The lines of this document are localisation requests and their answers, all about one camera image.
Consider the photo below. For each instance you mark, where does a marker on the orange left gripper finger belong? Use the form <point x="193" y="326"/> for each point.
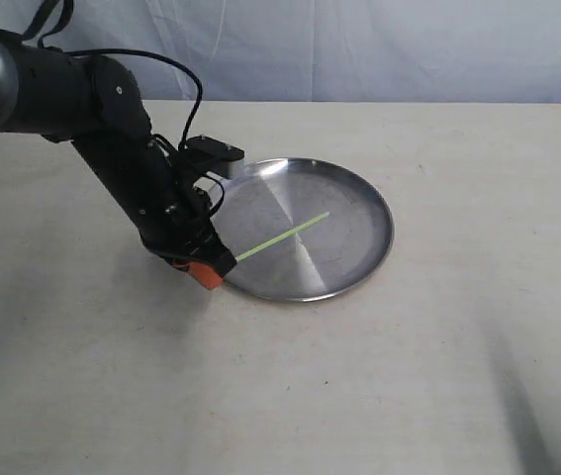
<point x="213" y="253"/>
<point x="204" y="274"/>

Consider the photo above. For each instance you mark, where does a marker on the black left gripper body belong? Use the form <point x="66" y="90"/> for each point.
<point x="160" y="200"/>

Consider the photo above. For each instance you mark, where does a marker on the thin green straw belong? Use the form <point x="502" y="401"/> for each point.
<point x="287" y="234"/>

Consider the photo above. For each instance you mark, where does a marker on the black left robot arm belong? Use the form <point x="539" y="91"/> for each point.
<point x="93" y="102"/>

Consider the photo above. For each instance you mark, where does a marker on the round stainless steel plate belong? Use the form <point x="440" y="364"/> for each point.
<point x="323" y="261"/>

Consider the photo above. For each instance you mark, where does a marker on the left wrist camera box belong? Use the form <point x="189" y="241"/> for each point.
<point x="208" y="155"/>

